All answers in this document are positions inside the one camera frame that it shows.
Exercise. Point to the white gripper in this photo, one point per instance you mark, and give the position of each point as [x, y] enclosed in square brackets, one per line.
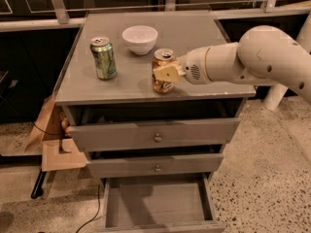
[193, 66]

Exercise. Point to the orange soda can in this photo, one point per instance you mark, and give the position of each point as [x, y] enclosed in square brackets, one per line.
[161, 57]

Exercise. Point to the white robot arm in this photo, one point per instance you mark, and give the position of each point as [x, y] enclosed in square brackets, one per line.
[264, 54]

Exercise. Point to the grey drawer cabinet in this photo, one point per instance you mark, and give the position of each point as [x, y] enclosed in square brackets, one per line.
[129, 96]

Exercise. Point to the grey top drawer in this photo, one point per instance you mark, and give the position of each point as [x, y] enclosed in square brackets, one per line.
[154, 134]

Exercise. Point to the grey drawer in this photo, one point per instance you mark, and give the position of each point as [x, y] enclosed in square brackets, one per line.
[154, 134]
[156, 165]
[159, 204]

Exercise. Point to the green soda can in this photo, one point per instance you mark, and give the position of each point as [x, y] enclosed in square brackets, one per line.
[103, 54]

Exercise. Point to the grey middle drawer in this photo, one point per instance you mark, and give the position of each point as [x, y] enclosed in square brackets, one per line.
[156, 165]

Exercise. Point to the grey bottom drawer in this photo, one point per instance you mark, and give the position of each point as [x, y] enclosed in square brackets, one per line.
[159, 204]

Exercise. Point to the white ceramic bowl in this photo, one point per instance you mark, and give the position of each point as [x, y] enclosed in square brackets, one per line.
[140, 39]

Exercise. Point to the black floor bar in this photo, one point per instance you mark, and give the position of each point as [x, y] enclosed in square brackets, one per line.
[37, 189]

